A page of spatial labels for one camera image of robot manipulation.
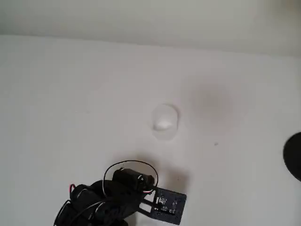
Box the small clear plastic cup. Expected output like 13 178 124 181
151 103 180 141

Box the round black object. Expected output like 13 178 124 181
283 131 301 182

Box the long black cable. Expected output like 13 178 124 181
103 160 159 197

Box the black camera circuit board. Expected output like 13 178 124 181
138 187 188 226

